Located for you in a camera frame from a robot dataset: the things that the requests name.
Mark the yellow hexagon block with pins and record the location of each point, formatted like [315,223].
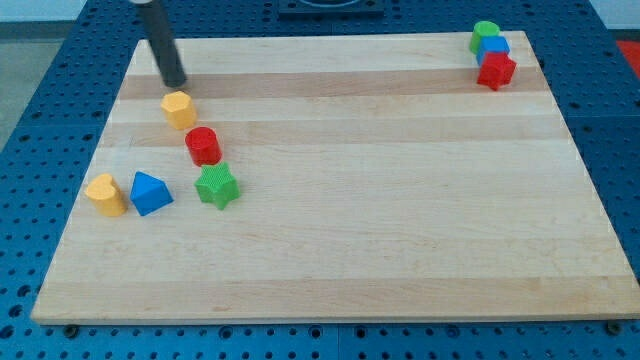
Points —
[179,110]

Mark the blue cube block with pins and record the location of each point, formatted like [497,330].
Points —
[491,44]

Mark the wooden board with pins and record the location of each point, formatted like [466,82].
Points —
[379,182]

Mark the green star block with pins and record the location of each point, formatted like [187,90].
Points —
[217,185]

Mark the red cylinder block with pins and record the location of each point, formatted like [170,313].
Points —
[203,146]

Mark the blue triangle block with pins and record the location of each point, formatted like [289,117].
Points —
[149,193]

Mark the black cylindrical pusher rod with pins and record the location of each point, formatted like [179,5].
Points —
[157,27]

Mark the yellow heart block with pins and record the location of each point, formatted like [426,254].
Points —
[106,196]

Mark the green cylinder block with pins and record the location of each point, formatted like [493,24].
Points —
[481,30]

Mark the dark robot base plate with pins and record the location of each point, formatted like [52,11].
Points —
[298,8]

